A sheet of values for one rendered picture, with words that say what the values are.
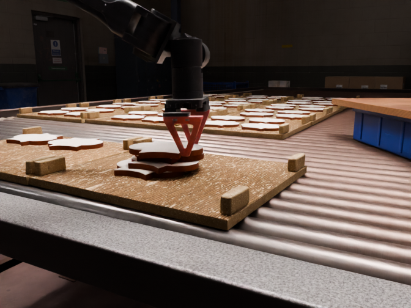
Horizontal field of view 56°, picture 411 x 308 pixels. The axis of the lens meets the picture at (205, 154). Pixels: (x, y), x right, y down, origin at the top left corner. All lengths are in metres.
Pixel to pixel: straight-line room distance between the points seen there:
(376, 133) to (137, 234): 0.79
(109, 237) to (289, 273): 0.23
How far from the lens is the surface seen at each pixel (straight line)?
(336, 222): 0.57
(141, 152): 0.70
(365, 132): 1.20
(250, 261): 0.45
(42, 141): 1.10
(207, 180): 0.68
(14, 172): 0.82
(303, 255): 0.48
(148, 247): 0.49
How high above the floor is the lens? 1.12
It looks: 12 degrees down
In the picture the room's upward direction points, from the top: straight up
